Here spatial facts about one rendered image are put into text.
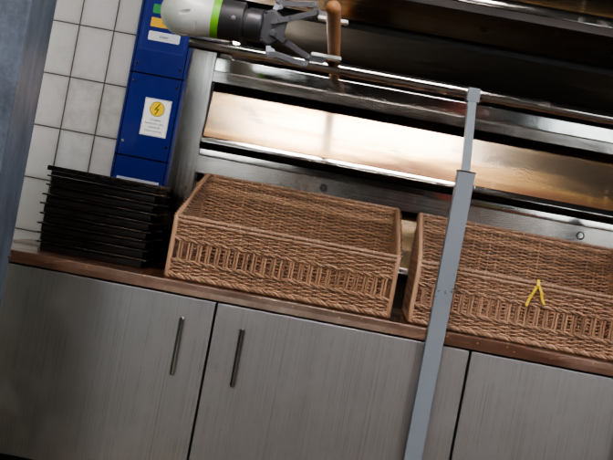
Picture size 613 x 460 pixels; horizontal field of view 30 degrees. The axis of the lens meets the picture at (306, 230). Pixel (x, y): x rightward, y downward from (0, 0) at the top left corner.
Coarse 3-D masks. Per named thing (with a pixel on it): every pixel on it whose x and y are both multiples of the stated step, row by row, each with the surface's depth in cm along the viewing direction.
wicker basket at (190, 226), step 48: (192, 192) 296; (240, 192) 318; (288, 192) 318; (192, 240) 273; (240, 240) 273; (288, 240) 272; (336, 240) 315; (384, 240) 315; (240, 288) 272; (288, 288) 272; (336, 288) 272; (384, 288) 272
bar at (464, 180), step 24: (216, 48) 285; (240, 48) 285; (336, 72) 284; (360, 72) 284; (384, 72) 284; (456, 96) 284; (480, 96) 282; (504, 96) 282; (600, 120) 282; (456, 192) 260; (456, 216) 260; (456, 240) 260; (456, 264) 260; (432, 312) 260; (432, 336) 260; (432, 360) 260; (432, 384) 261; (408, 432) 263; (408, 456) 261
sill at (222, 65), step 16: (224, 64) 323; (240, 64) 322; (256, 64) 323; (272, 80) 322; (288, 80) 322; (304, 80) 322; (320, 80) 321; (336, 80) 321; (368, 96) 321; (384, 96) 321; (400, 96) 321; (416, 96) 320; (448, 112) 320; (464, 112) 320; (480, 112) 320; (496, 112) 319; (512, 112) 319; (528, 128) 319; (544, 128) 319; (560, 128) 319; (576, 128) 318; (592, 128) 318
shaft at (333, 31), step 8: (328, 8) 222; (336, 8) 222; (328, 16) 226; (336, 16) 224; (328, 24) 235; (336, 24) 233; (328, 32) 245; (336, 32) 243; (328, 40) 257; (336, 40) 254; (328, 48) 270; (336, 48) 266
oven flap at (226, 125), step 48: (240, 96) 325; (240, 144) 318; (288, 144) 320; (336, 144) 321; (384, 144) 321; (432, 144) 321; (480, 144) 322; (528, 144) 322; (480, 192) 315; (528, 192) 317; (576, 192) 318
